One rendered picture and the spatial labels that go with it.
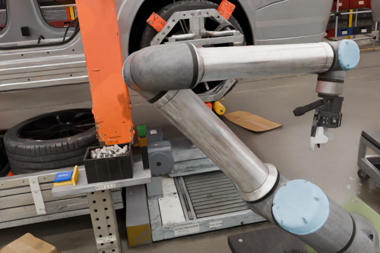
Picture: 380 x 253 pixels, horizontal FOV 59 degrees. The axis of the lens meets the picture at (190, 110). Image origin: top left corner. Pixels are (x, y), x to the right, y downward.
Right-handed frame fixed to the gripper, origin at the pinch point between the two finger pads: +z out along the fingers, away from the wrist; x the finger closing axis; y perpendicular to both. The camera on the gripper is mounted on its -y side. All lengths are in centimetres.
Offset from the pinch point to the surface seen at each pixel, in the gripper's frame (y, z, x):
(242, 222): -38, 56, 28
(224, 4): -71, -60, 39
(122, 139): -85, 14, -18
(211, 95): -77, -7, 44
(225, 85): -70, -14, 50
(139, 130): -68, 5, -24
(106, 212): -78, 44, -32
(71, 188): -85, 31, -46
